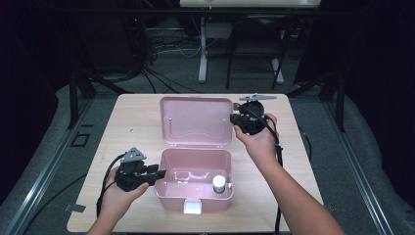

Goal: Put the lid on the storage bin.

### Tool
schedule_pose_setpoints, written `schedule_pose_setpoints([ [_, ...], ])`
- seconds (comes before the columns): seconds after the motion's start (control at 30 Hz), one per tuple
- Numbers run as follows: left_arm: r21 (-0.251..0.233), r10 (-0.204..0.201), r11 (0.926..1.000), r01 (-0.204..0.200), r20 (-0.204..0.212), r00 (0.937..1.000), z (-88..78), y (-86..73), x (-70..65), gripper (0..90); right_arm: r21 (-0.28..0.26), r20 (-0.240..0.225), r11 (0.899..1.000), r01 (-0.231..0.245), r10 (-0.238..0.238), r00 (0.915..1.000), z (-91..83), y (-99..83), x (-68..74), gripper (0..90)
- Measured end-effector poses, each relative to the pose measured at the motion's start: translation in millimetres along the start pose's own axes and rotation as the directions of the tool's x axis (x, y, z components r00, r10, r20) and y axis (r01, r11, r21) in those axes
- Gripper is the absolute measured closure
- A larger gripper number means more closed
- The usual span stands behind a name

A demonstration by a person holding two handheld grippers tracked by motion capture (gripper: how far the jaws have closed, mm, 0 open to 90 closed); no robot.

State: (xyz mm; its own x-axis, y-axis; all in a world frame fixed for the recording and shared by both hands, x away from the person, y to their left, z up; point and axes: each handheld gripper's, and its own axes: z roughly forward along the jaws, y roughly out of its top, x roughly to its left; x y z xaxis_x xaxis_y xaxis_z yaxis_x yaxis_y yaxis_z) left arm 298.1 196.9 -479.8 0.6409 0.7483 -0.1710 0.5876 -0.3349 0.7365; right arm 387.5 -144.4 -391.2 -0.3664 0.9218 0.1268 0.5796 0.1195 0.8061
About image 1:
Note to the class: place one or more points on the white desk leg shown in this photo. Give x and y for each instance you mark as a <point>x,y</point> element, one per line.
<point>278,71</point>
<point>203,55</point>

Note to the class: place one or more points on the aluminium floor rail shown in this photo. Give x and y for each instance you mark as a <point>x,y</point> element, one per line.
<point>49,169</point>
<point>355,169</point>

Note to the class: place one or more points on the white desk top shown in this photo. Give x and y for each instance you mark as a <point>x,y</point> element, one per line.
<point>248,3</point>

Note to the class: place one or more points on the black frame post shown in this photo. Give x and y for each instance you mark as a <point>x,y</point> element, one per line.
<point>340,104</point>
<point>73,101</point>

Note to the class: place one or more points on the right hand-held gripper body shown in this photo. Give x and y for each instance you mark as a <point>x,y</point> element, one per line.
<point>253,119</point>

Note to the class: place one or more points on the person's right hand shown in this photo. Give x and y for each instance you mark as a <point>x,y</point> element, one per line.
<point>261,147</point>

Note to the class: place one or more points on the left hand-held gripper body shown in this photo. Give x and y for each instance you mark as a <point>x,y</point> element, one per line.
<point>130,178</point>

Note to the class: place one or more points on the black chair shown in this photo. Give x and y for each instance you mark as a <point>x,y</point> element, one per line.
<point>257,24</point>

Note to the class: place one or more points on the small bottle white cap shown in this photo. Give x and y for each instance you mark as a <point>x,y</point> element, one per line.
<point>219,182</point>

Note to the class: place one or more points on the person's left hand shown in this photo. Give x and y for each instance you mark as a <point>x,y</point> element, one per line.
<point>117,202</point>

